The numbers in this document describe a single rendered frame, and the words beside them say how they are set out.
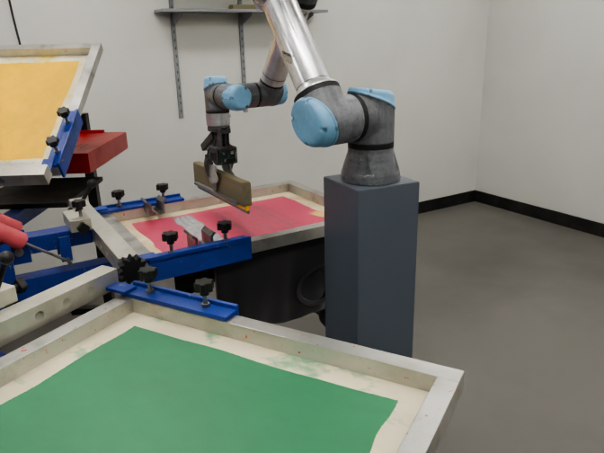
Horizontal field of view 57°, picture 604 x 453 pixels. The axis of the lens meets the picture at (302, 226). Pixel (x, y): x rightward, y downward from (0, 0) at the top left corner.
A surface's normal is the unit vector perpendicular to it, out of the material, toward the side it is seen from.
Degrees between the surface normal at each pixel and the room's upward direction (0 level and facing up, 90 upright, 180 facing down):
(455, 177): 90
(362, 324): 90
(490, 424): 0
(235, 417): 0
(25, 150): 32
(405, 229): 90
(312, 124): 96
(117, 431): 0
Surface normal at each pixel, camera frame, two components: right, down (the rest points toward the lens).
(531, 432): -0.03, -0.95
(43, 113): -0.01, -0.64
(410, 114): 0.52, 0.26
